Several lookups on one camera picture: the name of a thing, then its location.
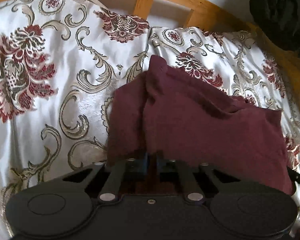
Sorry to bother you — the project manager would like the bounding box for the maroon knit garment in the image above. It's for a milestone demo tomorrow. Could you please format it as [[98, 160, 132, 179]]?
[[107, 56, 294, 194]]

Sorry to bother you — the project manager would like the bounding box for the white floral satin bedspread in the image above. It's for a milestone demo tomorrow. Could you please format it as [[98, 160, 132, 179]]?
[[0, 0, 300, 239]]

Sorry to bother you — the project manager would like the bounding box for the black bag on bed frame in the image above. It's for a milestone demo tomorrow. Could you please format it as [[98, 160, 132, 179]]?
[[249, 0, 300, 55]]

